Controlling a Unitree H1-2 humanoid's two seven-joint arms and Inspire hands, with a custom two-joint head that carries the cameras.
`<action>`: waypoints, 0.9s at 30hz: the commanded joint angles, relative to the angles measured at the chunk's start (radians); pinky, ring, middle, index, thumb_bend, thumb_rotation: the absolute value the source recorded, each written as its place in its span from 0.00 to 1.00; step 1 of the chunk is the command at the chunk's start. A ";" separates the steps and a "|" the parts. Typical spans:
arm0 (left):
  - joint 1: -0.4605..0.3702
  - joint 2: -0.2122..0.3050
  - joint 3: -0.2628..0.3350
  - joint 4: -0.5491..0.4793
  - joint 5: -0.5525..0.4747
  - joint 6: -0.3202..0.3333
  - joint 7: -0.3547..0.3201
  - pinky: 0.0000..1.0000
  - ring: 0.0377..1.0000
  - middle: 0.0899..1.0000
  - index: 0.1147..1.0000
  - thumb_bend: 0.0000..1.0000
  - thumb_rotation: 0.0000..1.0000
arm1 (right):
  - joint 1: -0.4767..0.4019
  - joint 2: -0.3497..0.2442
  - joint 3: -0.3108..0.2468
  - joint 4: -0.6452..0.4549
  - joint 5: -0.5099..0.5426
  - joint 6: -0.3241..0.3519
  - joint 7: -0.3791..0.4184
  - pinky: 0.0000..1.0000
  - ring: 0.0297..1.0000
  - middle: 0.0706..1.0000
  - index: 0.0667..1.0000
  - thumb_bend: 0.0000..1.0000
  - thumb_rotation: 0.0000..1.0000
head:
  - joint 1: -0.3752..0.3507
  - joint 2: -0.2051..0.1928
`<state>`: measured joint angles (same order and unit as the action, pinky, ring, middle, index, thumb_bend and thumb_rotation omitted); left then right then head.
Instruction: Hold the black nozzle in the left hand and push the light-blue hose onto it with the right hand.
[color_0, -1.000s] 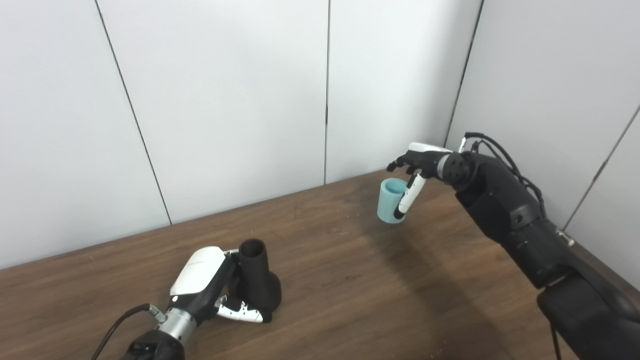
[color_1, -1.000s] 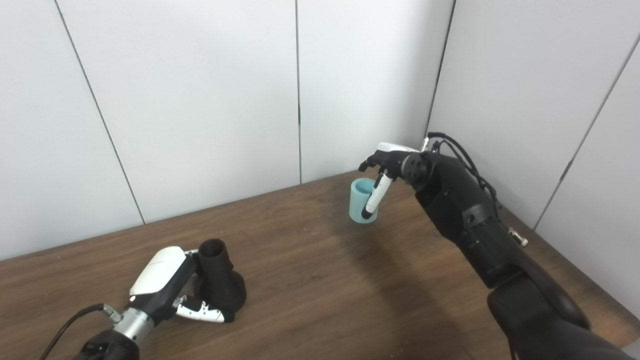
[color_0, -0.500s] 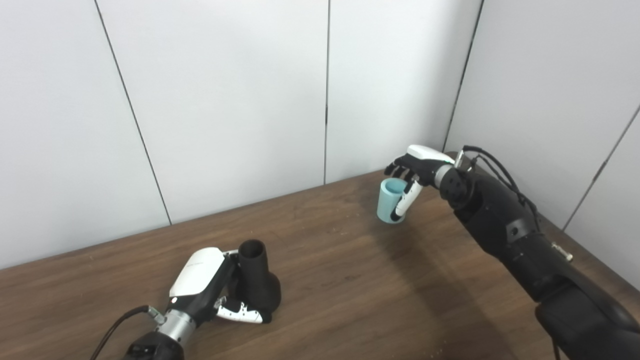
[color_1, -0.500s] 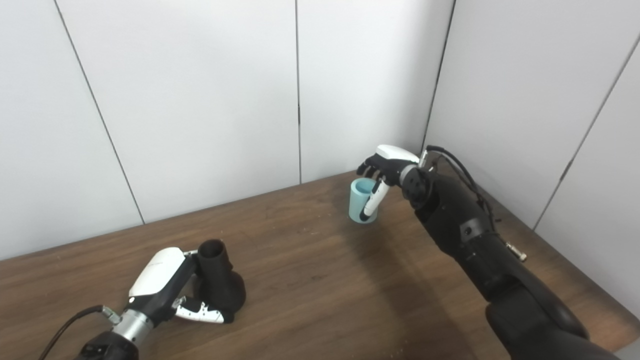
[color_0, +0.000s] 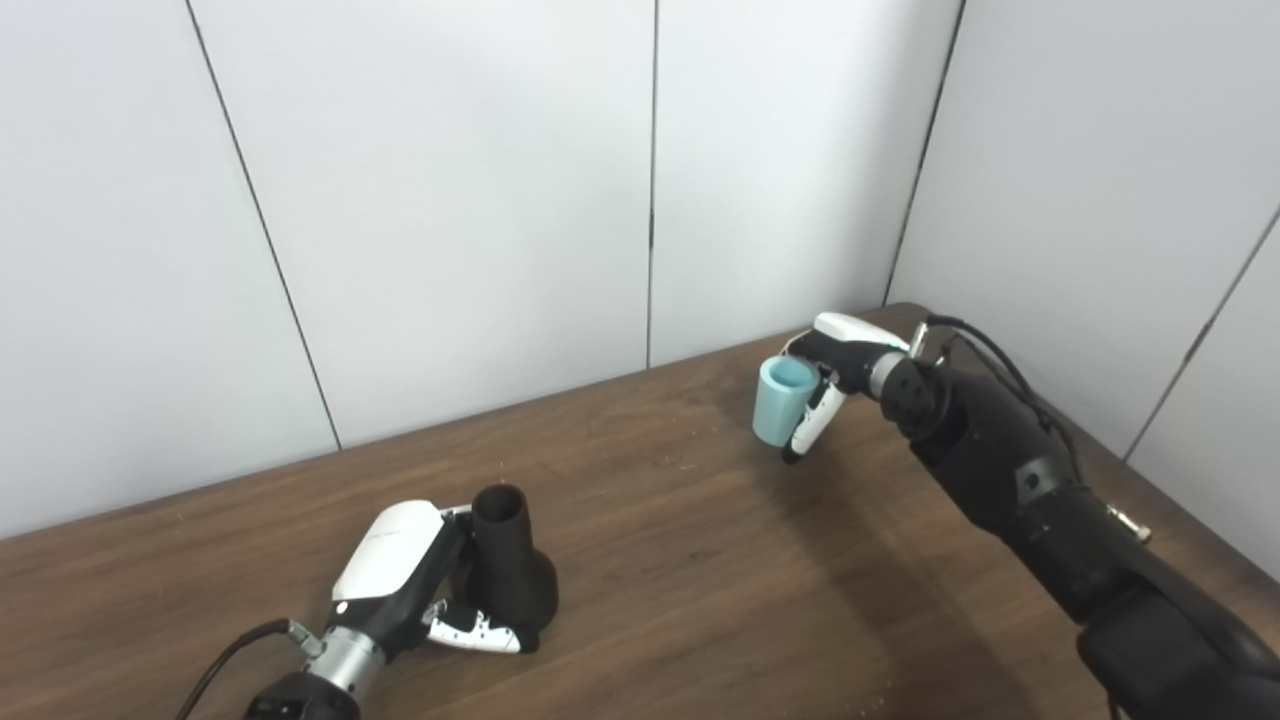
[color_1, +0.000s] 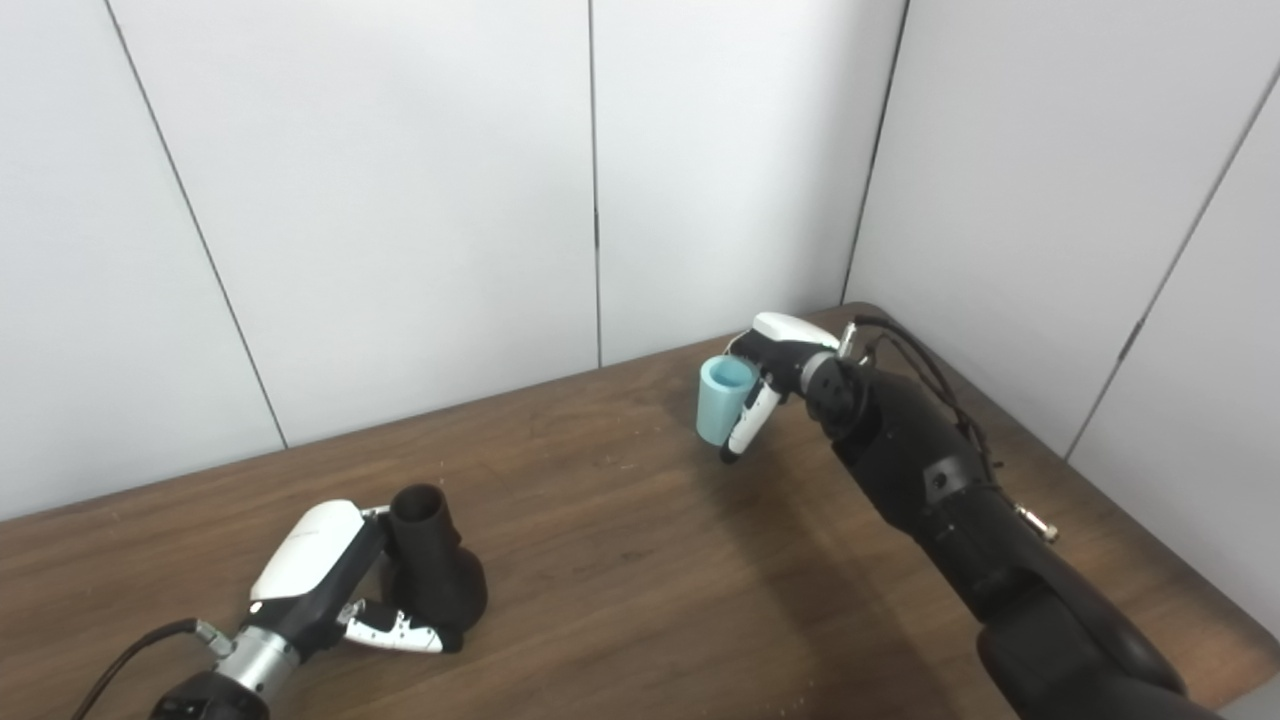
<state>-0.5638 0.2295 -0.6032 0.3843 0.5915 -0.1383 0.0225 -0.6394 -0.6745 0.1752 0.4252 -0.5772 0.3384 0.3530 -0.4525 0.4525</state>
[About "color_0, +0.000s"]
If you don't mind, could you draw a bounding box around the black and white right hand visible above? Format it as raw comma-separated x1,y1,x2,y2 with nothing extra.
780,312,913,466

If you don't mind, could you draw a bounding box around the black and white left hand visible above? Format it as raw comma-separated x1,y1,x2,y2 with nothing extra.
330,500,541,656

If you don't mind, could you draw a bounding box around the light blue cylinder cup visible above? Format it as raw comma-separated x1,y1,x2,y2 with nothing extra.
752,358,823,448

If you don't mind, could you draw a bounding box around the black funnel-shaped nozzle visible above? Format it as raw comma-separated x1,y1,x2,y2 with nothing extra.
470,484,560,636

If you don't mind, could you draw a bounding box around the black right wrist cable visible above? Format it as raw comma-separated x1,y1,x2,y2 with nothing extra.
908,315,1086,481

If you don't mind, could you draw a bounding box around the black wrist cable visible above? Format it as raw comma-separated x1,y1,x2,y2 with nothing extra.
175,618,326,720
908,315,1086,481

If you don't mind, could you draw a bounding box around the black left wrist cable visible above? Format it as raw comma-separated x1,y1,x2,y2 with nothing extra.
175,618,326,720

